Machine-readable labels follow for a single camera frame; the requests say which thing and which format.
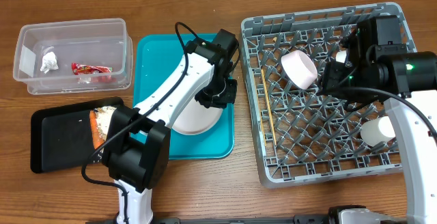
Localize white bowl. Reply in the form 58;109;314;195
335;51;348;64

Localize pink bowl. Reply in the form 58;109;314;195
281;50;318;89

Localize pink plate with food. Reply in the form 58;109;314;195
173;98;223;135

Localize white cup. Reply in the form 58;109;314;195
360;116;395;147

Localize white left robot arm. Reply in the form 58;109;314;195
102;29;240;223

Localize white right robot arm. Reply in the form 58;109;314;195
320;15;436;223

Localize grey dishwasher rack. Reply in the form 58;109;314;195
241;2;419;188

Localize teal plastic tray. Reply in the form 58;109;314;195
132;34;235;160

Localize rice and peanut pile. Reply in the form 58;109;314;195
93;106;117;141

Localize clear plastic container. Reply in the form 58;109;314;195
13;18;133;95

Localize orange carrot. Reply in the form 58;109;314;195
89;111;104;149

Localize red snack wrapper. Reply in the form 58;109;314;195
71;63;113;83

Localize black tray bin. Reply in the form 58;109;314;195
30;97;124;173

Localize crumpled white tissue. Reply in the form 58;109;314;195
40;52;59;74

